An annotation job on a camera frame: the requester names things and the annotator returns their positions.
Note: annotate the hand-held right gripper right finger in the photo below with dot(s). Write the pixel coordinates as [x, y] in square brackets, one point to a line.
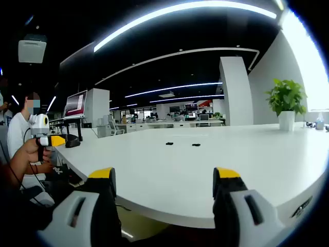
[239, 213]

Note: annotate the long ceiling light strip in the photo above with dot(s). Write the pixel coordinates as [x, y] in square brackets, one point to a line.
[164, 14]

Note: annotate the computer monitor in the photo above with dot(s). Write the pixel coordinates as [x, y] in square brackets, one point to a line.
[75, 104]

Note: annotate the black pouch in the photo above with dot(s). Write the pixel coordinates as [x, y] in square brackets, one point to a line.
[72, 142]

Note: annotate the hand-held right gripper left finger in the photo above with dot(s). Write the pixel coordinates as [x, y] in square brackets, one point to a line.
[84, 213]

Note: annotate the white ceiling air conditioner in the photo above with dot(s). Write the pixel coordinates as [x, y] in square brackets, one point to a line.
[32, 50]

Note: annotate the row of white office desks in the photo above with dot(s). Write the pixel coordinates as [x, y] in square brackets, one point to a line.
[180, 124]

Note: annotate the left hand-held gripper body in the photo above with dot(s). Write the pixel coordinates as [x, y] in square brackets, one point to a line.
[38, 126]

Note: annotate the person's left hand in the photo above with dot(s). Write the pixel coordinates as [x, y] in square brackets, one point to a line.
[27, 151]

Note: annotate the black plastic buckle part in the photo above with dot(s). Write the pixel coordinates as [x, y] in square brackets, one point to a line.
[196, 144]
[169, 143]

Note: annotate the green potted plant white pot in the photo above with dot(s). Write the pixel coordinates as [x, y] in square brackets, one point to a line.
[286, 103]

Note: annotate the person's torso in black shirt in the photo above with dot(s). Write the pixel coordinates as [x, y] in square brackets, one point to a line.
[15, 216]

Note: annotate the black monitor stand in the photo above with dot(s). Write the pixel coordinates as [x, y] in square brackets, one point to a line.
[80, 131]

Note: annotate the white office chair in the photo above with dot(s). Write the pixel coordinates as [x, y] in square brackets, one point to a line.
[114, 128]

